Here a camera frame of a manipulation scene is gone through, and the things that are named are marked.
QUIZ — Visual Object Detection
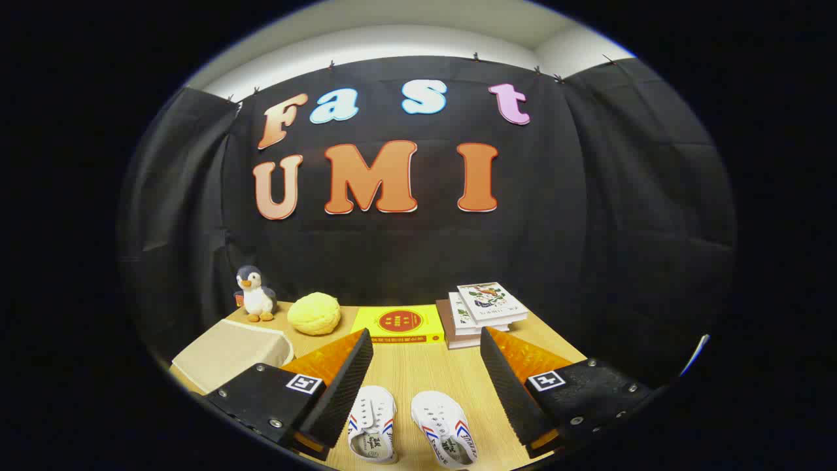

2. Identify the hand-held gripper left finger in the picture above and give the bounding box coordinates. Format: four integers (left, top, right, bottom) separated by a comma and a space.
201, 327, 375, 462

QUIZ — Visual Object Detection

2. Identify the yellow round plush ball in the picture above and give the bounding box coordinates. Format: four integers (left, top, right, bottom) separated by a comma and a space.
287, 292, 341, 337

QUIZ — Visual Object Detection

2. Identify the penguin plush toy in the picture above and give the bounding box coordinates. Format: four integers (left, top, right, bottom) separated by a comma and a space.
234, 265, 278, 323

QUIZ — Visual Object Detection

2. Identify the black backdrop cloth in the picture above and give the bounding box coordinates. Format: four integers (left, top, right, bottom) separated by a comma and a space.
118, 56, 738, 387

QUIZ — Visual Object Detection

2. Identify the white canvas shoe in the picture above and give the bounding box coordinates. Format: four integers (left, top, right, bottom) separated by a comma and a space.
347, 385, 398, 465
411, 391, 478, 469

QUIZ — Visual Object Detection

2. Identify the white paperback book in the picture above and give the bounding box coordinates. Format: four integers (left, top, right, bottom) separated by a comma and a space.
448, 292, 511, 336

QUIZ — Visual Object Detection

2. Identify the beige storage box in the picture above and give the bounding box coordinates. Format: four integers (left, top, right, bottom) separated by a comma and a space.
171, 319, 295, 395

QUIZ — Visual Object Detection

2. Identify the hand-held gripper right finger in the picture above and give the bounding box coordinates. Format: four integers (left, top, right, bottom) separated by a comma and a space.
479, 326, 655, 459

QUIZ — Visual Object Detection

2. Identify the yellow book with red circle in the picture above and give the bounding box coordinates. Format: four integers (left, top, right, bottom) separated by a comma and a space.
351, 304, 445, 345

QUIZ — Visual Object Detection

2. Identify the white illustrated book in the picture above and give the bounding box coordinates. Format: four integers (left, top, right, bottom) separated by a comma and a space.
456, 282, 529, 327

